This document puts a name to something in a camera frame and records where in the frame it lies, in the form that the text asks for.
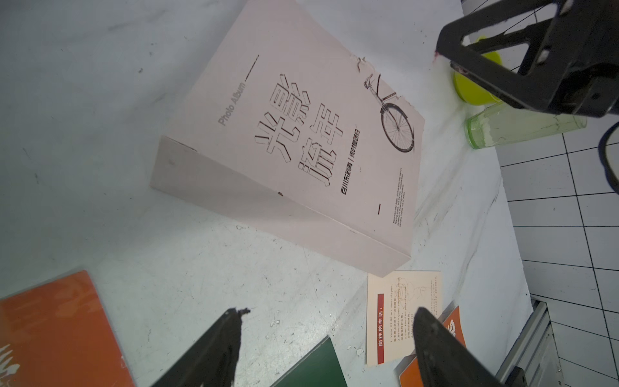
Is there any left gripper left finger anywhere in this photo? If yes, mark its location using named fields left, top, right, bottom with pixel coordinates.
left=154, top=308, right=251, bottom=386

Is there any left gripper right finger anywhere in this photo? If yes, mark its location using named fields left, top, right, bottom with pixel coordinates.
left=413, top=307, right=501, bottom=386

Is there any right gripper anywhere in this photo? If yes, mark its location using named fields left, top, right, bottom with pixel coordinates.
left=436, top=1, right=618, bottom=116

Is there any cream card red stripe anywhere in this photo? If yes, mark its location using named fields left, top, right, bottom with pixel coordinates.
left=366, top=271, right=443, bottom=367

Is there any orange card lower right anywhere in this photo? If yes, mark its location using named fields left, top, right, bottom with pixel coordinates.
left=394, top=302, right=467, bottom=387

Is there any clear green cup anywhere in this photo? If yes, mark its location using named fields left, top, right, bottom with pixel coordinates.
left=464, top=103, right=588, bottom=149

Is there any green card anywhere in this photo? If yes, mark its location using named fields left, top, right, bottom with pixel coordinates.
left=272, top=336, right=348, bottom=387

